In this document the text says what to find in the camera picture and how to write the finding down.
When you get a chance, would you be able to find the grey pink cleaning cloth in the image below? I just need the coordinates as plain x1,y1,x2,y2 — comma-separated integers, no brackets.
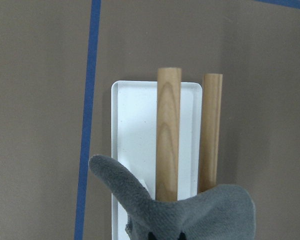
88,155,256,240

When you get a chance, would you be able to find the white rectangular tray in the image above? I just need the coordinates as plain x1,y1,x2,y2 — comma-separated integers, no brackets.
110,80,204,240

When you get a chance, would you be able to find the wooden rod near tray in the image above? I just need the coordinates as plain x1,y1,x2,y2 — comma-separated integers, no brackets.
155,67,182,202

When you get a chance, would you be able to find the wooden rod far side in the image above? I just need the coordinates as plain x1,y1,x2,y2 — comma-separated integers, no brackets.
197,73,223,193

